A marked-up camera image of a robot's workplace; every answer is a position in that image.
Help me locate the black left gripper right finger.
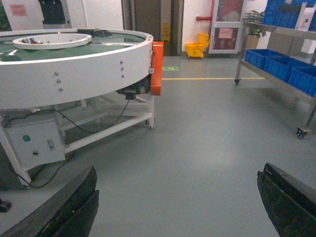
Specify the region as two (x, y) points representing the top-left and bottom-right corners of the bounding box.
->
(257, 163), (316, 237)

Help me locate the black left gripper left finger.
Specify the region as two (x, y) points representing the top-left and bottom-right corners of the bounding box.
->
(1, 166), (99, 237)

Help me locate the stainless steel shelf cart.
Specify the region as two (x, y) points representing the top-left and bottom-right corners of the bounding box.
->
(235, 17), (316, 139)

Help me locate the grey electrical control box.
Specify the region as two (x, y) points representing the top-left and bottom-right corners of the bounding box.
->
(6, 119), (65, 170)

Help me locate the blue bin on cart right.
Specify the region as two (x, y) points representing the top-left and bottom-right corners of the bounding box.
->
(288, 67), (316, 97)

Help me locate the blue bin on cart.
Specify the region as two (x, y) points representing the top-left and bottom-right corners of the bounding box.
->
(288, 67), (316, 97)
(245, 49), (287, 69)
(263, 57), (315, 82)

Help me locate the blue bin on cart middle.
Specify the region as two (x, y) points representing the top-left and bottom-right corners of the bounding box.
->
(263, 57), (315, 82)

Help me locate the blue bin on cart left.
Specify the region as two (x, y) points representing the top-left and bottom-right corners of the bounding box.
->
(245, 49), (287, 69)

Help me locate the black conveyor motor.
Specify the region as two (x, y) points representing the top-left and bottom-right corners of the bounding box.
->
(116, 76), (151, 100)

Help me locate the white round conveyor table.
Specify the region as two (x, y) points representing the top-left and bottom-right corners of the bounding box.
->
(0, 29), (155, 187)

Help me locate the orange conveyor guard panel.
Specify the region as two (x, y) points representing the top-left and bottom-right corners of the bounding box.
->
(151, 41), (163, 96)

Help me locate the fire hydrant cabinet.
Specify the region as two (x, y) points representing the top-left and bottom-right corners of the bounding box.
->
(208, 0), (246, 54)

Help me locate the yellow mop bucket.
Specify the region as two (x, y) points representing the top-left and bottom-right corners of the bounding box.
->
(185, 33), (210, 58)

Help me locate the potted green plant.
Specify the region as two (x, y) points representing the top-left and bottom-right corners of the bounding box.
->
(244, 10), (267, 49)

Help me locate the yellow wet floor sign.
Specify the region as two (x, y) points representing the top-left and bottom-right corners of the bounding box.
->
(161, 22), (170, 41)

